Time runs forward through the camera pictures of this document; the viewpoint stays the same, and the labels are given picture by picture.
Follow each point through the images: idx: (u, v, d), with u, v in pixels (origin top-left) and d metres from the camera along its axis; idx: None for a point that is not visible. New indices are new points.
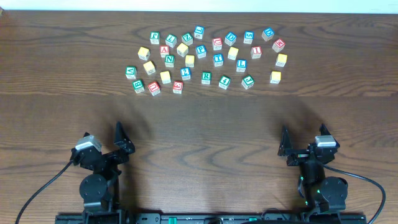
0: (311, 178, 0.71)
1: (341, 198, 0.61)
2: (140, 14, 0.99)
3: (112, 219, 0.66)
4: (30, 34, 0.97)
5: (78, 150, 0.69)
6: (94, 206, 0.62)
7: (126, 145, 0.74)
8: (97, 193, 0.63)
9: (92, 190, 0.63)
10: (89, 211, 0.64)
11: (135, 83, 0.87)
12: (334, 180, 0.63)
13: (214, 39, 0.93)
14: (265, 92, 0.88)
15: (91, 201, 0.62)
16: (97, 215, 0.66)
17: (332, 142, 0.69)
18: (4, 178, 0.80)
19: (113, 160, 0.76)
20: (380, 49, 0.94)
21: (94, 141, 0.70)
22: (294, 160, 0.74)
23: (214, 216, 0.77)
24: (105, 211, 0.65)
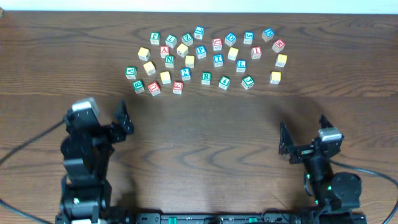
0: (318, 174, 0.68)
1: (356, 195, 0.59)
2: (140, 14, 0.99)
3: (95, 190, 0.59)
4: (31, 35, 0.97)
5: (74, 110, 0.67)
6: (75, 163, 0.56)
7: (125, 122, 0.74)
8: (79, 150, 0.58)
9: (75, 145, 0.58)
10: (71, 173, 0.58)
11: (135, 84, 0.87)
12: (347, 176, 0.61)
13: (214, 39, 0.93)
14: (265, 92, 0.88)
15: (72, 158, 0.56)
16: (78, 185, 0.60)
17: (337, 134, 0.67)
18: (4, 178, 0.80)
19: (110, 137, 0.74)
20: (380, 49, 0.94)
21: (92, 104, 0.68)
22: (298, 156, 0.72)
23: (214, 216, 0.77)
24: (87, 175, 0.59)
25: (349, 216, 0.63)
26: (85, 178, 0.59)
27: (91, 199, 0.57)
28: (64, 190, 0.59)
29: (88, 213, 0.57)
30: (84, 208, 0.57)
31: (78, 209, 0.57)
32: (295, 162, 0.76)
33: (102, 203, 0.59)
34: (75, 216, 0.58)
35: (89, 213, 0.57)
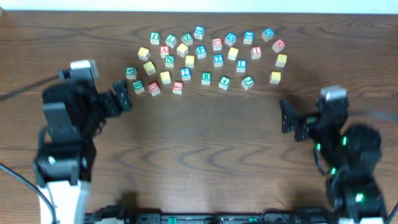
0: (329, 141, 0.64)
1: (374, 147, 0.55)
2: (140, 14, 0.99)
3: (76, 146, 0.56)
4: (31, 35, 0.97)
5: (72, 69, 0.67)
6: (55, 107, 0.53)
7: (123, 95, 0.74)
8: (63, 96, 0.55)
9: (58, 93, 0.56)
10: (50, 120, 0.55)
11: (135, 83, 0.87)
12: (361, 129, 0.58)
13: (214, 39, 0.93)
14: (265, 92, 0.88)
15: (53, 104, 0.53)
16: (58, 141, 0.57)
17: (341, 91, 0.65)
18: (4, 178, 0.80)
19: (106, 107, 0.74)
20: (380, 49, 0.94)
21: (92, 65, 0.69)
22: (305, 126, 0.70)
23: (214, 216, 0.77)
24: (68, 127, 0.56)
25: (380, 197, 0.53)
26: (65, 130, 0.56)
27: (69, 158, 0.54)
28: (42, 146, 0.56)
29: (66, 173, 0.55)
30: (61, 168, 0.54)
31: (54, 168, 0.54)
32: (304, 136, 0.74)
33: (83, 163, 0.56)
34: (51, 177, 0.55)
35: (68, 173, 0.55)
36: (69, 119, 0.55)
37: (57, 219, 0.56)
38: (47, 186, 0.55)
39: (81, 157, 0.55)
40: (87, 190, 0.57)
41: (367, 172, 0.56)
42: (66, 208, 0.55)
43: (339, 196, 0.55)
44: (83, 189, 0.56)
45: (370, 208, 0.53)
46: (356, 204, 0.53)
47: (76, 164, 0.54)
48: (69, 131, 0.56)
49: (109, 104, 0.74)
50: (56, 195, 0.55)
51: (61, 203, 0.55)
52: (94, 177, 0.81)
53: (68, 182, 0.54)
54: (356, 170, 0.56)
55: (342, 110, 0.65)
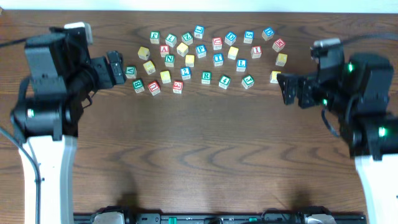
0: (332, 91, 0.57)
1: (385, 64, 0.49)
2: (140, 13, 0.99)
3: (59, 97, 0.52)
4: (30, 34, 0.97)
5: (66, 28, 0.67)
6: (37, 51, 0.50)
7: (118, 65, 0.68)
8: (47, 41, 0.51)
9: (44, 39, 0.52)
10: (33, 69, 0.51)
11: (135, 83, 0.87)
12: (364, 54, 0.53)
13: (214, 38, 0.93)
14: (265, 92, 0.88)
15: (37, 47, 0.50)
16: (40, 93, 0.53)
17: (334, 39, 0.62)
18: (4, 178, 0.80)
19: (99, 75, 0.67)
20: (380, 48, 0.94)
21: (86, 26, 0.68)
22: (307, 86, 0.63)
23: (214, 216, 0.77)
24: (53, 76, 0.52)
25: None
26: (49, 79, 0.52)
27: (51, 109, 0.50)
28: (23, 98, 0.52)
29: (49, 127, 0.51)
30: (41, 120, 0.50)
31: (34, 121, 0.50)
32: (308, 101, 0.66)
33: (66, 117, 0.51)
34: (33, 130, 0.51)
35: (49, 127, 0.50)
36: (55, 68, 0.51)
37: (41, 178, 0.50)
38: (28, 142, 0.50)
39: (64, 109, 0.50)
40: (74, 147, 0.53)
41: (382, 103, 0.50)
42: (50, 165, 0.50)
43: (358, 133, 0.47)
44: (69, 143, 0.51)
45: (394, 143, 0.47)
46: (378, 138, 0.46)
47: (58, 116, 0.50)
48: (53, 83, 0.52)
49: (102, 74, 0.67)
50: (38, 150, 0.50)
51: (45, 158, 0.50)
52: (94, 177, 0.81)
53: (50, 137, 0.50)
54: (370, 102, 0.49)
55: (341, 56, 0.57)
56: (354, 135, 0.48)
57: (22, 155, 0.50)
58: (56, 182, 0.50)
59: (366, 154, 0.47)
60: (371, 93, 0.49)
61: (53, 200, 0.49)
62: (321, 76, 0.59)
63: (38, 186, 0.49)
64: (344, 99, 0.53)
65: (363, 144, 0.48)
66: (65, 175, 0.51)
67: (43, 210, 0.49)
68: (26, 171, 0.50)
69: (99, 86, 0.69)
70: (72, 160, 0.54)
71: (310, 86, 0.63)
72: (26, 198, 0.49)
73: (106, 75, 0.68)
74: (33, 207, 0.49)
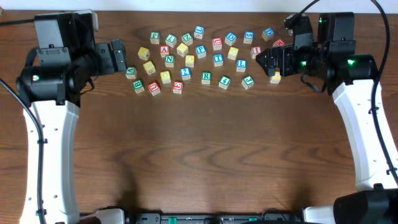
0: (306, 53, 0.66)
1: (346, 14, 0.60)
2: (140, 14, 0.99)
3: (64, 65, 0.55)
4: (30, 34, 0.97)
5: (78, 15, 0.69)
6: (46, 22, 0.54)
7: (121, 52, 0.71)
8: (54, 15, 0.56)
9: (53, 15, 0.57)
10: (42, 42, 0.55)
11: (135, 83, 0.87)
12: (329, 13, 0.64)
13: (214, 39, 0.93)
14: (265, 92, 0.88)
15: (46, 19, 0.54)
16: (45, 62, 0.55)
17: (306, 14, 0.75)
18: (4, 178, 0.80)
19: (101, 60, 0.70)
20: (380, 50, 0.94)
21: (93, 14, 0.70)
22: (286, 53, 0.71)
23: (214, 216, 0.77)
24: (59, 46, 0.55)
25: (372, 60, 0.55)
26: (54, 50, 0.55)
27: (55, 76, 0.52)
28: (28, 66, 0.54)
29: (53, 94, 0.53)
30: (46, 86, 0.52)
31: (38, 87, 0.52)
32: (290, 68, 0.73)
33: (70, 84, 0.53)
34: (37, 95, 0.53)
35: (54, 92, 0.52)
36: (62, 40, 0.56)
37: (45, 139, 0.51)
38: (33, 105, 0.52)
39: (68, 78, 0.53)
40: (76, 114, 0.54)
41: (350, 45, 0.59)
42: (53, 127, 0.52)
43: (330, 68, 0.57)
44: (71, 108, 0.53)
45: (361, 73, 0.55)
46: (347, 68, 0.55)
47: (62, 82, 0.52)
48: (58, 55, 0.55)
49: (106, 59, 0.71)
50: (43, 112, 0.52)
51: (49, 121, 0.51)
52: (94, 177, 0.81)
53: (53, 101, 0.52)
54: (339, 45, 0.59)
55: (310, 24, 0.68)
56: (327, 71, 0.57)
57: (27, 117, 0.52)
58: (58, 144, 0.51)
59: (340, 82, 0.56)
60: (337, 37, 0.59)
61: (55, 160, 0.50)
62: (296, 42, 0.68)
63: (41, 146, 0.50)
64: (314, 54, 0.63)
65: (336, 78, 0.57)
66: (66, 139, 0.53)
67: (45, 169, 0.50)
68: (30, 132, 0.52)
69: (101, 71, 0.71)
70: (73, 127, 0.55)
71: (288, 54, 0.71)
72: (30, 158, 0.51)
73: (107, 60, 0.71)
74: (35, 167, 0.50)
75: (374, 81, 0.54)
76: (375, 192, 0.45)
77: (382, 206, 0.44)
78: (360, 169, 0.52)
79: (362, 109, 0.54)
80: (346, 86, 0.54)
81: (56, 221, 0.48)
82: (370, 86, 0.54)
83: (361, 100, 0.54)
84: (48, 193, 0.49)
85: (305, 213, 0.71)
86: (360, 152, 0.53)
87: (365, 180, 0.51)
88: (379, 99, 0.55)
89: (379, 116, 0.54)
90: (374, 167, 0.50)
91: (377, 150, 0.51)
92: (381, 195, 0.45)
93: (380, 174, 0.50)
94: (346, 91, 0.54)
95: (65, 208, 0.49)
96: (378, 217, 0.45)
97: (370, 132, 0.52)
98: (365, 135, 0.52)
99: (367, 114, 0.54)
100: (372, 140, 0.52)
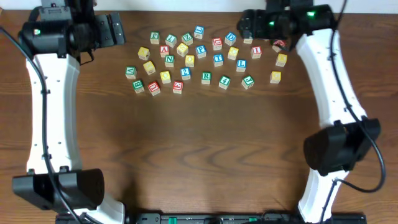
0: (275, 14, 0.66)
1: None
2: (140, 14, 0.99)
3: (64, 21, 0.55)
4: None
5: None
6: None
7: (119, 25, 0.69)
8: None
9: None
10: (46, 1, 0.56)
11: (135, 83, 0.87)
12: None
13: (214, 39, 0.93)
14: (265, 92, 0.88)
15: None
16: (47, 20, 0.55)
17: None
18: (4, 178, 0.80)
19: (100, 31, 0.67)
20: (380, 49, 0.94)
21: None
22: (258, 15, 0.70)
23: (214, 216, 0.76)
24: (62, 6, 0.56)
25: (329, 10, 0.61)
26: (56, 9, 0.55)
27: (56, 31, 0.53)
28: (29, 22, 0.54)
29: (53, 48, 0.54)
30: (48, 40, 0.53)
31: (40, 40, 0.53)
32: (260, 30, 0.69)
33: (70, 40, 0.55)
34: (38, 50, 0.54)
35: (54, 46, 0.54)
36: None
37: (47, 89, 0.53)
38: (36, 58, 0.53)
39: (68, 33, 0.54)
40: (76, 69, 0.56)
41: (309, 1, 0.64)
42: (55, 79, 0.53)
43: (293, 21, 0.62)
44: (71, 63, 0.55)
45: (320, 23, 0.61)
46: (307, 20, 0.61)
47: (63, 37, 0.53)
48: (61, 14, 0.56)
49: (104, 30, 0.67)
50: (45, 65, 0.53)
51: (52, 72, 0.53)
52: None
53: (55, 55, 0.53)
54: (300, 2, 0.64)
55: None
56: (290, 23, 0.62)
57: (31, 70, 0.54)
58: (60, 94, 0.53)
59: (302, 35, 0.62)
60: None
61: (57, 111, 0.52)
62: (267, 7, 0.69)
63: (44, 96, 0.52)
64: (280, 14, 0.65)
65: (298, 30, 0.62)
66: (68, 93, 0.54)
67: (48, 118, 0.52)
68: (33, 83, 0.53)
69: (100, 43, 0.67)
70: (74, 82, 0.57)
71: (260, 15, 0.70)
72: (33, 109, 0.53)
73: (106, 32, 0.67)
74: (38, 117, 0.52)
75: (332, 30, 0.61)
76: (334, 128, 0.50)
77: (342, 138, 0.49)
78: (323, 111, 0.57)
79: (322, 56, 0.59)
80: (306, 36, 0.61)
81: (60, 165, 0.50)
82: (329, 36, 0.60)
83: (321, 48, 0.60)
84: (51, 140, 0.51)
85: (300, 207, 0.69)
86: (322, 97, 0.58)
87: (327, 119, 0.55)
88: (337, 47, 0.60)
89: (337, 63, 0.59)
90: (333, 106, 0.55)
91: (336, 92, 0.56)
92: (339, 129, 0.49)
93: (337, 111, 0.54)
94: (308, 42, 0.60)
95: (68, 154, 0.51)
96: (339, 148, 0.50)
97: (328, 75, 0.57)
98: (324, 79, 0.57)
99: (326, 61, 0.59)
100: (331, 84, 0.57)
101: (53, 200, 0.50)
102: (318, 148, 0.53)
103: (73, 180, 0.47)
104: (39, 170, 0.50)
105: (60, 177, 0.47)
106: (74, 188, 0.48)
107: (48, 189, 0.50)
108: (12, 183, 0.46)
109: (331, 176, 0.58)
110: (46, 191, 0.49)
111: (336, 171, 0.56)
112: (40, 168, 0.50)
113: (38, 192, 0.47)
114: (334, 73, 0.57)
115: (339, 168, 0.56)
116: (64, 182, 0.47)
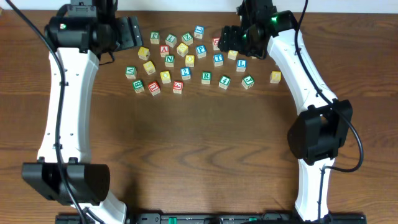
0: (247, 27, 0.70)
1: None
2: (140, 13, 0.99)
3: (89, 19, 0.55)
4: (30, 35, 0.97)
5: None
6: None
7: (137, 27, 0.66)
8: None
9: None
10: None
11: (135, 83, 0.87)
12: None
13: (214, 39, 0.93)
14: (265, 92, 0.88)
15: None
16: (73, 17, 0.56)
17: None
18: (4, 178, 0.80)
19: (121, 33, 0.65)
20: (380, 49, 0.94)
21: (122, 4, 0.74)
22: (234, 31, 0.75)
23: (214, 216, 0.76)
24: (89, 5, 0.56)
25: (291, 14, 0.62)
26: (83, 9, 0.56)
27: (81, 27, 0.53)
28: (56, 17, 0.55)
29: (76, 42, 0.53)
30: (71, 35, 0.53)
31: (64, 34, 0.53)
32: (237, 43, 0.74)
33: (93, 37, 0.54)
34: (61, 43, 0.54)
35: (77, 42, 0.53)
36: None
37: (66, 82, 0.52)
38: (58, 51, 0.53)
39: (92, 30, 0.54)
40: (95, 65, 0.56)
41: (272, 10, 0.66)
42: (74, 72, 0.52)
43: (260, 27, 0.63)
44: (92, 58, 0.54)
45: (283, 27, 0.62)
46: (272, 25, 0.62)
47: (87, 33, 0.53)
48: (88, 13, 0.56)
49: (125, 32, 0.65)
50: (66, 58, 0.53)
51: (72, 65, 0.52)
52: None
53: (76, 49, 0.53)
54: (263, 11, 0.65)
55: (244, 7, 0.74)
56: (257, 30, 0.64)
57: (51, 60, 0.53)
58: (78, 87, 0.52)
59: (269, 37, 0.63)
60: (261, 5, 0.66)
61: (74, 104, 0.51)
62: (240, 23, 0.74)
63: (62, 88, 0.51)
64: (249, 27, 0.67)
65: (265, 36, 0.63)
66: (85, 88, 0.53)
67: (64, 110, 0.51)
68: (53, 74, 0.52)
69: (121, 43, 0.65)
70: (92, 79, 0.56)
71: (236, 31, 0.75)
72: (51, 99, 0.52)
73: (126, 33, 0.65)
74: (55, 108, 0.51)
75: (295, 30, 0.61)
76: (308, 112, 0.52)
77: (317, 121, 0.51)
78: (299, 101, 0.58)
79: (289, 52, 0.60)
80: (273, 38, 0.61)
81: (70, 157, 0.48)
82: (293, 34, 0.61)
83: (287, 45, 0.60)
84: (65, 130, 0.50)
85: (296, 206, 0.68)
86: (295, 89, 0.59)
87: (302, 106, 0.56)
88: (302, 43, 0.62)
89: (303, 57, 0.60)
90: (305, 94, 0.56)
91: (306, 81, 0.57)
92: (313, 112, 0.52)
93: (310, 99, 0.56)
94: (274, 43, 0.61)
95: (80, 147, 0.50)
96: (316, 132, 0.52)
97: (297, 69, 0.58)
98: (294, 72, 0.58)
99: (293, 55, 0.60)
100: (301, 76, 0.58)
101: (60, 193, 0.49)
102: (299, 134, 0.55)
103: (80, 173, 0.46)
104: (48, 159, 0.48)
105: (69, 170, 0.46)
106: (81, 182, 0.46)
107: (56, 180, 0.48)
108: (22, 170, 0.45)
109: (318, 164, 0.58)
110: (54, 183, 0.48)
111: (321, 159, 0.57)
112: (50, 157, 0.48)
113: (46, 182, 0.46)
114: (302, 66, 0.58)
115: (323, 157, 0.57)
116: (72, 173, 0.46)
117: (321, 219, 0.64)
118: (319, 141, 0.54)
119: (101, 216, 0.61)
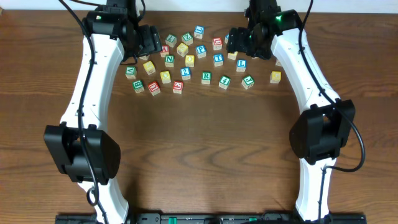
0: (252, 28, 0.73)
1: None
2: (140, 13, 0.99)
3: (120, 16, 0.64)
4: (30, 35, 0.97)
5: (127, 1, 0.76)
6: None
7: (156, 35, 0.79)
8: None
9: None
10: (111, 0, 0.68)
11: (135, 83, 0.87)
12: None
13: (214, 39, 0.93)
14: (265, 92, 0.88)
15: None
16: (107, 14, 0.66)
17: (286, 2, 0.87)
18: (4, 178, 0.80)
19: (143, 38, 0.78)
20: (380, 48, 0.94)
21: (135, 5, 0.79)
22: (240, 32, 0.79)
23: (214, 216, 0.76)
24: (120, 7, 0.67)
25: (295, 13, 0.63)
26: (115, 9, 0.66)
27: (114, 20, 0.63)
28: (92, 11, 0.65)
29: (107, 32, 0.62)
30: (104, 27, 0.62)
31: (99, 25, 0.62)
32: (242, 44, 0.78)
33: (122, 31, 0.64)
34: (94, 32, 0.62)
35: (108, 32, 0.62)
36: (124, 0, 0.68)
37: (94, 61, 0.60)
38: (92, 37, 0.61)
39: (122, 25, 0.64)
40: (120, 53, 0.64)
41: (277, 10, 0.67)
42: (103, 54, 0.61)
43: (264, 26, 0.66)
44: (119, 46, 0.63)
45: (288, 26, 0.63)
46: (276, 23, 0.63)
47: (119, 25, 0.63)
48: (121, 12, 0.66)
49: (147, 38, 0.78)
50: (97, 42, 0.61)
51: (102, 48, 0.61)
52: None
53: (107, 37, 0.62)
54: (267, 11, 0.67)
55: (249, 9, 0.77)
56: (262, 30, 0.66)
57: (84, 43, 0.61)
58: (104, 67, 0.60)
59: (273, 36, 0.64)
60: (265, 6, 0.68)
61: (99, 80, 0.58)
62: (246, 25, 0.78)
63: (91, 65, 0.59)
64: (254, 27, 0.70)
65: (269, 34, 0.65)
66: (109, 69, 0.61)
67: (89, 86, 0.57)
68: (85, 55, 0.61)
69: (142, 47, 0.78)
70: (115, 65, 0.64)
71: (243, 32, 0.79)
72: (79, 76, 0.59)
73: (148, 39, 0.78)
74: (81, 83, 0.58)
75: (300, 29, 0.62)
76: (312, 111, 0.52)
77: (320, 120, 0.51)
78: (301, 98, 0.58)
79: (293, 51, 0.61)
80: (277, 37, 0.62)
81: (89, 124, 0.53)
82: (298, 33, 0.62)
83: (291, 45, 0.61)
84: (87, 102, 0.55)
85: (296, 206, 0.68)
86: (298, 87, 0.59)
87: (305, 104, 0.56)
88: (306, 42, 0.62)
89: (308, 56, 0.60)
90: (308, 93, 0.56)
91: (309, 79, 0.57)
92: (317, 112, 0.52)
93: (313, 98, 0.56)
94: (278, 42, 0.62)
95: (99, 116, 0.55)
96: (318, 130, 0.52)
97: (300, 68, 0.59)
98: (297, 70, 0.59)
99: (297, 54, 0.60)
100: (305, 74, 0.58)
101: (76, 161, 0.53)
102: (301, 134, 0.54)
103: (97, 138, 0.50)
104: (70, 124, 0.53)
105: (87, 134, 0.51)
106: (97, 148, 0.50)
107: (74, 148, 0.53)
108: (45, 132, 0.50)
109: (319, 164, 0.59)
110: (70, 150, 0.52)
111: (323, 159, 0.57)
112: (72, 122, 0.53)
113: (64, 146, 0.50)
114: (305, 64, 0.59)
115: (324, 157, 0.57)
116: (90, 138, 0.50)
117: (321, 219, 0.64)
118: (321, 141, 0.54)
119: (106, 204, 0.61)
